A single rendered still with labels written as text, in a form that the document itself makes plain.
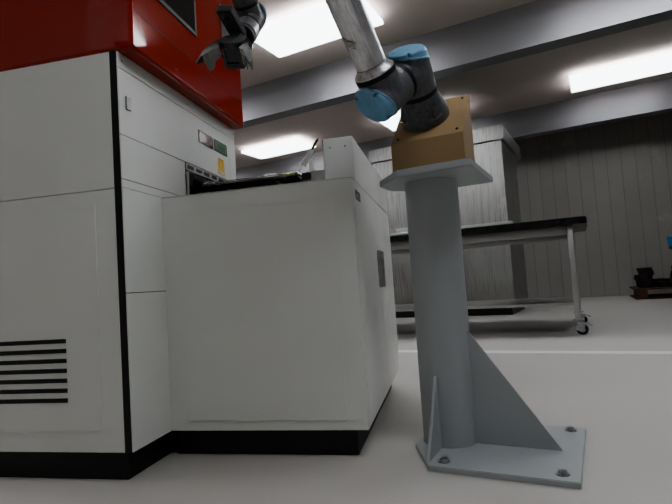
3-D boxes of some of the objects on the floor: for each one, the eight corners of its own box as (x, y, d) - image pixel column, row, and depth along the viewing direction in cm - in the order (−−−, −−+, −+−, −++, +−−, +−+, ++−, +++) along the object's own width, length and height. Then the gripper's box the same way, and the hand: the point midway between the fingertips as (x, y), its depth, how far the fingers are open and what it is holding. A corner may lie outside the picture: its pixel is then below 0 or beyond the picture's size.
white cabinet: (172, 457, 156) (161, 198, 161) (275, 389, 250) (266, 226, 255) (376, 459, 142) (356, 176, 147) (404, 386, 236) (391, 215, 241)
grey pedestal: (586, 432, 153) (561, 169, 158) (581, 490, 114) (548, 137, 119) (425, 421, 177) (408, 192, 182) (376, 465, 138) (356, 172, 143)
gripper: (278, 50, 152) (261, 84, 139) (216, 51, 155) (195, 84, 142) (273, 22, 146) (255, 55, 133) (209, 23, 149) (186, 55, 136)
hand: (221, 60), depth 135 cm, fingers open, 14 cm apart
